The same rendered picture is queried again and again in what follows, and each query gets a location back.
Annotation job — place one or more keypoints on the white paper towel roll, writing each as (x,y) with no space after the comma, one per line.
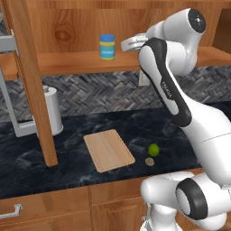
(55,111)

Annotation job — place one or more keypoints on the wooden base cabinet door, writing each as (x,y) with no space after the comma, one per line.
(118,218)

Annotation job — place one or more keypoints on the blue-lidded yellow condiment jar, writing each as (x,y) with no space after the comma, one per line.
(107,48)

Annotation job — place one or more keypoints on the narrow wooden drawer front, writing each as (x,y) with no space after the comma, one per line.
(117,191)

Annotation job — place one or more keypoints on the grey bowl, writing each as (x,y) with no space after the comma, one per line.
(132,43)

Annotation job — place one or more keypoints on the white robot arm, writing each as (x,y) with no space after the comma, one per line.
(207,132)

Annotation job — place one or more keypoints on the light wooden cutting board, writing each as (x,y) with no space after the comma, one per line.
(108,149)

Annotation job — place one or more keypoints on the wide wooden drawer front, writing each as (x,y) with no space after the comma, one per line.
(48,207)

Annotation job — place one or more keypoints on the wooden wall cabinet with shelf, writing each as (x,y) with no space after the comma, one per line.
(75,30)

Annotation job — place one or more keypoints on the green lime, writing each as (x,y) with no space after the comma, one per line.
(153,149)

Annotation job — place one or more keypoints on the white wall outlet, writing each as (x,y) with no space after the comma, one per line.
(143,80)

